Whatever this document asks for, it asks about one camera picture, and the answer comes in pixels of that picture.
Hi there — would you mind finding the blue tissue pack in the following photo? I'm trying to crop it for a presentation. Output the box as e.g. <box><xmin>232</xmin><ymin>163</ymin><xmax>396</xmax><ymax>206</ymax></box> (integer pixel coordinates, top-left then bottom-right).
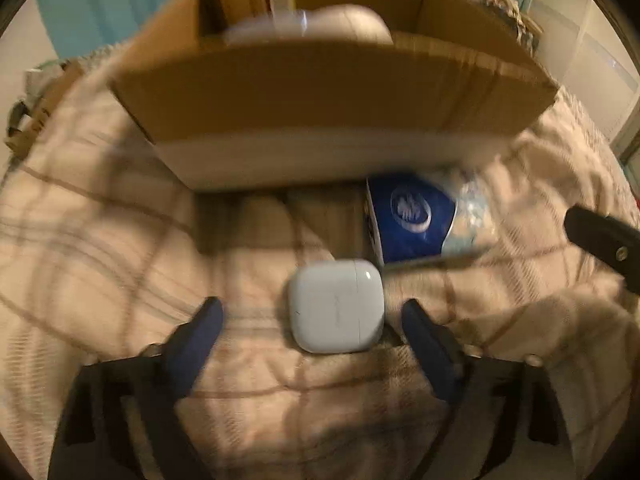
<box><xmin>364</xmin><ymin>169</ymin><xmax>498</xmax><ymax>266</ymax></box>

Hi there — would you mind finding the large cardboard box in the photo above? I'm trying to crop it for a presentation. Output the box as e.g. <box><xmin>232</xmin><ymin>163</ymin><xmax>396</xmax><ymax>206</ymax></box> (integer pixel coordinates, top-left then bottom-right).
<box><xmin>111</xmin><ymin>0</ymin><xmax>558</xmax><ymax>191</ymax></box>

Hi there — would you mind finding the small cardboard box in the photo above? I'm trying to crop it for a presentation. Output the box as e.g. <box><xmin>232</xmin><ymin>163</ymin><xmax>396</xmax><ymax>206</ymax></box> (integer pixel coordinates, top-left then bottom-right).
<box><xmin>6</xmin><ymin>58</ymin><xmax>85</xmax><ymax>160</ymax></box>

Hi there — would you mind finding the white earbuds case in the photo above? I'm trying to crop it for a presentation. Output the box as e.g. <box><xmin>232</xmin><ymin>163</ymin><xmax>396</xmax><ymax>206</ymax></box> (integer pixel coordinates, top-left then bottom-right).
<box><xmin>288</xmin><ymin>259</ymin><xmax>385</xmax><ymax>354</ymax></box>

